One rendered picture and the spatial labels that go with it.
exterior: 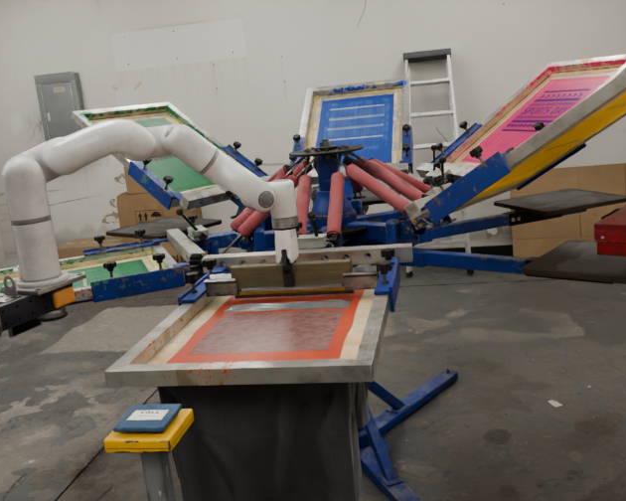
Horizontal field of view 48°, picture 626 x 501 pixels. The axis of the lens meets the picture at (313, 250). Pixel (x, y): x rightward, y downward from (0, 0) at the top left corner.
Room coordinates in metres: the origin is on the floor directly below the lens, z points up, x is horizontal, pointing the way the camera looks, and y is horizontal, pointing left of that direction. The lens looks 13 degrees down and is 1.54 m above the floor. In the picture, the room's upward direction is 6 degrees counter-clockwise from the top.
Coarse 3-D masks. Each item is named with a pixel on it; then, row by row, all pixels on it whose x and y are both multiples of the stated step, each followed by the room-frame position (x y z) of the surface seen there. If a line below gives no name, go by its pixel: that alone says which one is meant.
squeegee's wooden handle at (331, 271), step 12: (252, 264) 2.02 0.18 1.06; (264, 264) 2.00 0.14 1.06; (276, 264) 1.99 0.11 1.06; (300, 264) 1.98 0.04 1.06; (312, 264) 1.97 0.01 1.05; (324, 264) 1.96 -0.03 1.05; (336, 264) 1.96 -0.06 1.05; (348, 264) 1.95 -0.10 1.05; (240, 276) 2.01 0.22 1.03; (252, 276) 2.00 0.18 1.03; (264, 276) 2.00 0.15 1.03; (276, 276) 1.99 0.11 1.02; (300, 276) 1.98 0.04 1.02; (312, 276) 1.97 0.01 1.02; (324, 276) 1.96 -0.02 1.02; (336, 276) 1.96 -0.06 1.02; (240, 288) 2.01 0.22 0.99
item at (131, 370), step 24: (192, 312) 1.89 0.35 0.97; (384, 312) 1.67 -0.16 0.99; (168, 336) 1.72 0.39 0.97; (120, 360) 1.51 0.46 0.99; (144, 360) 1.57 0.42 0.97; (288, 360) 1.41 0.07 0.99; (312, 360) 1.40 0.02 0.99; (336, 360) 1.38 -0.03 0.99; (360, 360) 1.37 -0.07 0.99; (120, 384) 1.45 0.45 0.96; (144, 384) 1.44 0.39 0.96; (168, 384) 1.43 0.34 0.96; (192, 384) 1.42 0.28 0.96; (216, 384) 1.41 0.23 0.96; (240, 384) 1.39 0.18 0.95
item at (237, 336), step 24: (216, 312) 1.93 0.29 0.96; (240, 312) 1.90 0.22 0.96; (264, 312) 1.88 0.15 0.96; (192, 336) 1.74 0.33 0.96; (216, 336) 1.72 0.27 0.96; (240, 336) 1.70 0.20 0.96; (264, 336) 1.68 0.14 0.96; (192, 360) 1.56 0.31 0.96; (216, 360) 1.55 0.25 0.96; (240, 360) 1.53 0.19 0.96
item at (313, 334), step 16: (352, 304) 1.87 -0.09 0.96; (288, 320) 1.79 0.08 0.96; (304, 320) 1.77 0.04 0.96; (320, 320) 1.76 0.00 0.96; (336, 320) 1.75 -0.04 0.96; (352, 320) 1.73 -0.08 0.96; (272, 336) 1.67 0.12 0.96; (288, 336) 1.66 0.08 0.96; (304, 336) 1.65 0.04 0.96; (320, 336) 1.64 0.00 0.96; (336, 336) 1.63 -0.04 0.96; (256, 352) 1.57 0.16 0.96; (272, 352) 1.56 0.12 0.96; (288, 352) 1.55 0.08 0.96; (304, 352) 1.54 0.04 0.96; (320, 352) 1.53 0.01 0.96; (336, 352) 1.52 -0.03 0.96
